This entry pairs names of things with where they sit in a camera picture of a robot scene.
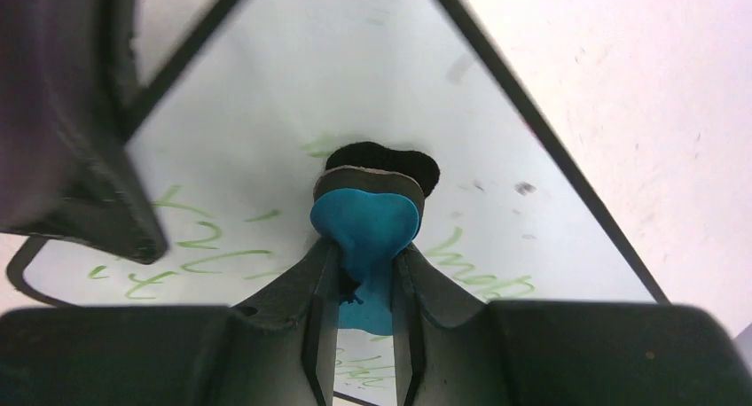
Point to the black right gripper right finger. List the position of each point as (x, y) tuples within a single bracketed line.
[(450, 347)]

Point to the blue whiteboard eraser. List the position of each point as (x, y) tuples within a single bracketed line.
[(370, 201)]

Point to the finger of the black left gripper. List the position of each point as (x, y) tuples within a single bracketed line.
[(68, 81)]

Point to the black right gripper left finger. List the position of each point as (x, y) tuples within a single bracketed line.
[(278, 345)]

